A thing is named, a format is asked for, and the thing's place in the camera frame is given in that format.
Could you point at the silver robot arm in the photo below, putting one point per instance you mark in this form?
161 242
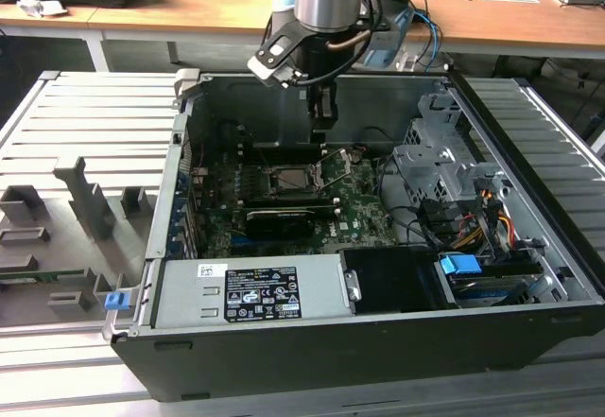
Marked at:
326 1

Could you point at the crumpled white paper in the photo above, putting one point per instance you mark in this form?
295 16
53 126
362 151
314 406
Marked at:
38 8

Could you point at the black grey PC case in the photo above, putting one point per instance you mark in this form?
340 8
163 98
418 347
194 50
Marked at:
331 365

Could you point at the blue plastic latch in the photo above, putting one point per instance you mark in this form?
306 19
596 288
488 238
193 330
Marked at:
115 302

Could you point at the CPU socket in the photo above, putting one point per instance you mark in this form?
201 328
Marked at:
315 182

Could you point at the grey plastic case latch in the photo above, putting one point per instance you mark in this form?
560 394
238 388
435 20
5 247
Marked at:
186 79

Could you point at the green motherboard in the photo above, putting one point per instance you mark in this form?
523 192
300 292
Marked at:
359 209

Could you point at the grey power supply unit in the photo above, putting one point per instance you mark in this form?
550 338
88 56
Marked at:
189 299

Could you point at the blue expansion slot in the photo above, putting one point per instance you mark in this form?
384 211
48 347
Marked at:
237 246

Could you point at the silver wrist camera, black bracket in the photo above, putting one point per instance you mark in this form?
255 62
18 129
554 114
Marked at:
271 69

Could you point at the black graphics card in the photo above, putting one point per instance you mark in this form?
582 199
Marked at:
279 225

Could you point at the green RAM stick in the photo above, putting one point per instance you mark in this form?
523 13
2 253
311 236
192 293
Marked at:
42 276

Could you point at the hard disk in blue carrier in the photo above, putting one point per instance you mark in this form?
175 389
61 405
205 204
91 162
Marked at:
458 265

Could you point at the black RAM slot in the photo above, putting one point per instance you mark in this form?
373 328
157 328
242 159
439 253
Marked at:
302 198
283 148
293 158
326 207

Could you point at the wooden desk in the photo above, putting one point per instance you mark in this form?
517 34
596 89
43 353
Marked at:
142 10

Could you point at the silver metal drive cage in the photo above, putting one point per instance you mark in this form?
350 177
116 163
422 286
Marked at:
425 171

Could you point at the grey parts rack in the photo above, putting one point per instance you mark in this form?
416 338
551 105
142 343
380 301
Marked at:
71 247

